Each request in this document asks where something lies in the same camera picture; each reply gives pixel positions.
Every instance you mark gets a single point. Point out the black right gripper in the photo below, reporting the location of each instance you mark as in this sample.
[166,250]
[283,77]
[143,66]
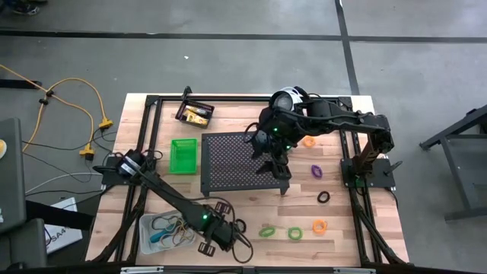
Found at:
[277,146]

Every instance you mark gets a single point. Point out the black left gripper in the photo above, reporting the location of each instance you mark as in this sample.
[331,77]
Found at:
[228,236]

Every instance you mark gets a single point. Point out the maroon rubber band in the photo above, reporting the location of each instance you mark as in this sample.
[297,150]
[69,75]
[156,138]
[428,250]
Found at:
[188,239]

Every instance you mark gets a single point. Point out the yellow rubber band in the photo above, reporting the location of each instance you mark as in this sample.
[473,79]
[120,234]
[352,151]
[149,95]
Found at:
[182,229]

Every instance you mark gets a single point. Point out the tan rubber band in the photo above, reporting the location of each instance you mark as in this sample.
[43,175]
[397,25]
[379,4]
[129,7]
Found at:
[167,243]

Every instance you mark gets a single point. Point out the black rubber band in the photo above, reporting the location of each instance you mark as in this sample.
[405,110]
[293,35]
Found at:
[156,223]

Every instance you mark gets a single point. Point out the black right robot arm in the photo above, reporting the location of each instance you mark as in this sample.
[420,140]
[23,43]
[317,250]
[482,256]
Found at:
[342,120]

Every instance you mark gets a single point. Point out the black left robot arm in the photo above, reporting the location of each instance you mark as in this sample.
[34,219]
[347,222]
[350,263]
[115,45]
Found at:
[171,198]

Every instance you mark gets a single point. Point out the black perforated metal riser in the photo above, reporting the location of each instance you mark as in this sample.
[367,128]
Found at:
[228,167]

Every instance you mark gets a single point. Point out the clear plastic tray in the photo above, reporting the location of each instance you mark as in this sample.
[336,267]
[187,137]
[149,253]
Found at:
[146,236]

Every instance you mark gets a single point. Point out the black lamp base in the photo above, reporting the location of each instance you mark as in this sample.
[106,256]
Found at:
[303,92]

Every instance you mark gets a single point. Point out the green plastic basket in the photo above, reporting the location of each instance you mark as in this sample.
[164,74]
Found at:
[183,156]

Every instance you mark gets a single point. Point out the black plastic basket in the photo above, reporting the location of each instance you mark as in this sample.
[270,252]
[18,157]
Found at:
[199,105]

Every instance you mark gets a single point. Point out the white cardboard box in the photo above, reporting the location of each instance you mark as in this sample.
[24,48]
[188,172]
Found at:
[64,237]

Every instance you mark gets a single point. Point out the black beam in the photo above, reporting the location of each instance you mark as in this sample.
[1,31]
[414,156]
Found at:
[57,215]

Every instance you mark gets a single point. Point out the dark grey case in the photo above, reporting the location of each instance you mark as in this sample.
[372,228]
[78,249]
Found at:
[23,243]

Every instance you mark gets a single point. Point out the black metal stand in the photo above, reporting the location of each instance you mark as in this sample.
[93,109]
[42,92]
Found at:
[470,171]

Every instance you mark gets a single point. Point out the grey cabinet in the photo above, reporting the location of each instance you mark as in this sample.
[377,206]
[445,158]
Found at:
[11,182]

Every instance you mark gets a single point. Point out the yellow disc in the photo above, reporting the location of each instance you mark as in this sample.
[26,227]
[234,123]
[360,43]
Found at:
[2,149]

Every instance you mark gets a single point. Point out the black floor bar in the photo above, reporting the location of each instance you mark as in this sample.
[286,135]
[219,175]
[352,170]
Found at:
[19,84]

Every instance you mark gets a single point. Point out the person's shoe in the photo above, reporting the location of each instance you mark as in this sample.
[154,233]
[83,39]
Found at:
[26,8]

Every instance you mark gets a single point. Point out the white dome camera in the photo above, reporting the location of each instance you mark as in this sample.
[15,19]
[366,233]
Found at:
[283,100]

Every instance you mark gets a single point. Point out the black aluminium rig frame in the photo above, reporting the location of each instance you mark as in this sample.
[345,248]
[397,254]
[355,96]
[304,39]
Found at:
[236,98]

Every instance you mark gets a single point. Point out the silver metal bracket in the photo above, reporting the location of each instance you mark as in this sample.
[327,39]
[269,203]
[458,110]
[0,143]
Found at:
[354,271]
[141,270]

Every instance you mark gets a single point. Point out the black frame clamp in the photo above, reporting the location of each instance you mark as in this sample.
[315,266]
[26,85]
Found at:
[186,91]

